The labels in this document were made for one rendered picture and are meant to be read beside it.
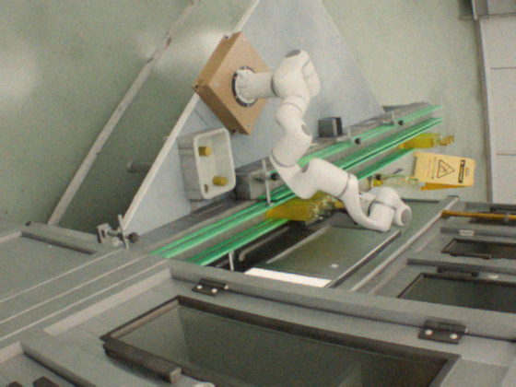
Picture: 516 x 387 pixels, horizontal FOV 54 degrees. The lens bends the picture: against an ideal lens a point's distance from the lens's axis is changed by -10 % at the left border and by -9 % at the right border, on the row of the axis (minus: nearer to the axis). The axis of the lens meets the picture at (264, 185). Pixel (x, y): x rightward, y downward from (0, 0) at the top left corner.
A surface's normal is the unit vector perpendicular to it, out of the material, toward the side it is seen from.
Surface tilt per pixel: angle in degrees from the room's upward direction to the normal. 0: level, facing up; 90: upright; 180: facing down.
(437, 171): 76
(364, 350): 90
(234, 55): 1
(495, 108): 90
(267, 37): 0
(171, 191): 0
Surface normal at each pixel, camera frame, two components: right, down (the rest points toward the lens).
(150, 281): 0.78, 0.04
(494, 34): -0.62, 0.27
